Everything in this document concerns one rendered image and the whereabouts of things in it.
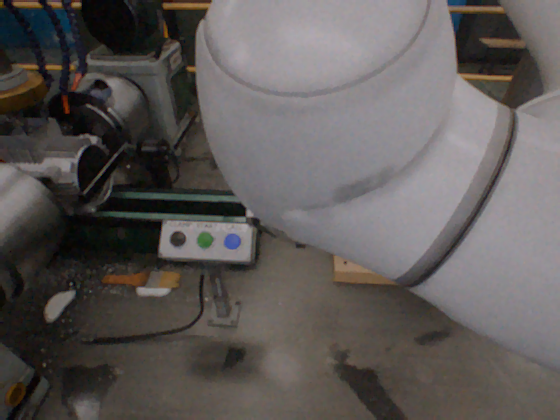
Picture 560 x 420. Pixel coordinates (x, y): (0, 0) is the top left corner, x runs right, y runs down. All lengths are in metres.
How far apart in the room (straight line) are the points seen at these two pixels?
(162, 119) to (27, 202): 0.67
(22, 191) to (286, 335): 0.61
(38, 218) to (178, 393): 0.44
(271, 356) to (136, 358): 0.29
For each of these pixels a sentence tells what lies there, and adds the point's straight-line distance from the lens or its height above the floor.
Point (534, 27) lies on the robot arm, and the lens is 0.32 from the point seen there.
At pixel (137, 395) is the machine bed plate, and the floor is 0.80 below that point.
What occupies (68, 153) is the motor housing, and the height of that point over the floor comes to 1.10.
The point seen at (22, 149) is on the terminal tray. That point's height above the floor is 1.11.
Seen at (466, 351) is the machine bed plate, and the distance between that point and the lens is 0.88.
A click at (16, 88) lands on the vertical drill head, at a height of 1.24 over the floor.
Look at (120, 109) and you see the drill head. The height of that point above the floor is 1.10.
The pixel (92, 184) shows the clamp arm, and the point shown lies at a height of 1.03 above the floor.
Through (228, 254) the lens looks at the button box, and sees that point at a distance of 0.61.
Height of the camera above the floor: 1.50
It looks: 41 degrees down
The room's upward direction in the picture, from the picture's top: straight up
